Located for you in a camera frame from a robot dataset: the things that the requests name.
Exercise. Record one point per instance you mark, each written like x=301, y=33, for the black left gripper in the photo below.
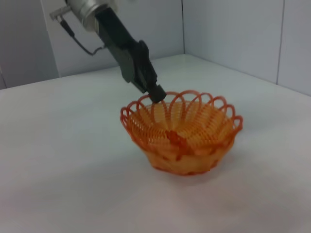
x=116, y=38

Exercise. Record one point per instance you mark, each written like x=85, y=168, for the orange woven plastic basket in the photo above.
x=175, y=139

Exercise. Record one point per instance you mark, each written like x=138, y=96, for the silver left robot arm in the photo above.
x=85, y=9

